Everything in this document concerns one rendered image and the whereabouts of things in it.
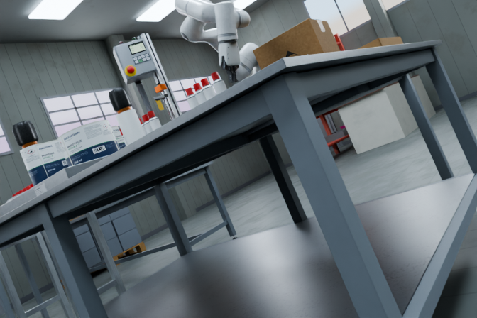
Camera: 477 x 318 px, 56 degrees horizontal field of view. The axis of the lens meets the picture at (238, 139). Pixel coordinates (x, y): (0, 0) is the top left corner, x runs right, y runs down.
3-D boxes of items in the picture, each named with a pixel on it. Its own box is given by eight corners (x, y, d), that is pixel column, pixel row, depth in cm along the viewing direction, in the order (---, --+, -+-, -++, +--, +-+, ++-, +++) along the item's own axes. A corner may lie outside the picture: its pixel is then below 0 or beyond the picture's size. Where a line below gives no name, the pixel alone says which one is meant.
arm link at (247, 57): (254, 87, 269) (226, 64, 257) (272, 62, 269) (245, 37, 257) (263, 91, 258) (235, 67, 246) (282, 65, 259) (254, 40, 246)
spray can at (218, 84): (223, 118, 198) (206, 76, 199) (231, 116, 202) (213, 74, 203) (232, 113, 195) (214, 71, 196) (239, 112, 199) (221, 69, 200)
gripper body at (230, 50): (227, 40, 197) (231, 66, 199) (214, 40, 189) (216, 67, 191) (241, 38, 193) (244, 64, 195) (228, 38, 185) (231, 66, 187)
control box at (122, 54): (125, 85, 239) (112, 52, 240) (155, 75, 244) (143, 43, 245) (127, 79, 229) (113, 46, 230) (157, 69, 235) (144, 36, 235)
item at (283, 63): (-73, 262, 208) (-74, 258, 208) (156, 176, 329) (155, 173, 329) (287, 67, 83) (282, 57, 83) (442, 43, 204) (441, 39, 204)
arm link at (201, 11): (214, 16, 217) (251, 31, 195) (184, 18, 208) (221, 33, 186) (215, -3, 213) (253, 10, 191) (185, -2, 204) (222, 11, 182)
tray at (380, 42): (306, 87, 161) (302, 77, 161) (334, 80, 182) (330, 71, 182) (383, 49, 143) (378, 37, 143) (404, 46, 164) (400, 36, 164)
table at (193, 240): (57, 304, 496) (30, 238, 499) (113, 272, 561) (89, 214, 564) (190, 271, 367) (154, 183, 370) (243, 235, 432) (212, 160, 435)
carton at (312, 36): (275, 104, 203) (252, 50, 204) (295, 99, 223) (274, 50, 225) (334, 76, 187) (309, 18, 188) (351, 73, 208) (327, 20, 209)
